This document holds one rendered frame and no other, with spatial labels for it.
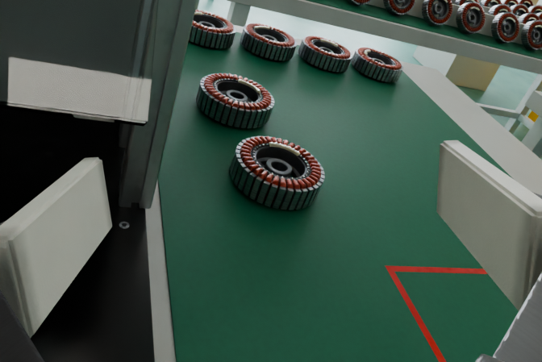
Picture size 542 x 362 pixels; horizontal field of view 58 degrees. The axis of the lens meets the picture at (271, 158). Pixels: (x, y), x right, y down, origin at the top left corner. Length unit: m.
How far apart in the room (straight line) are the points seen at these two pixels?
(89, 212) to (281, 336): 0.29
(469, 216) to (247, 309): 0.31
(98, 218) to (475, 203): 0.13
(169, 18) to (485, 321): 0.43
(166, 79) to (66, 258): 0.26
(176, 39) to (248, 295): 0.23
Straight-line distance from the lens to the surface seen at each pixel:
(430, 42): 1.78
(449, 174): 0.19
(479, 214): 0.17
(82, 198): 0.18
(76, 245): 0.17
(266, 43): 0.96
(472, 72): 4.25
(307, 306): 0.48
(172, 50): 0.40
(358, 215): 0.62
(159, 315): 0.43
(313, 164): 0.60
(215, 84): 0.72
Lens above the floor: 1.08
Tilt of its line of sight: 31 degrees down
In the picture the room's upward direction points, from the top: 20 degrees clockwise
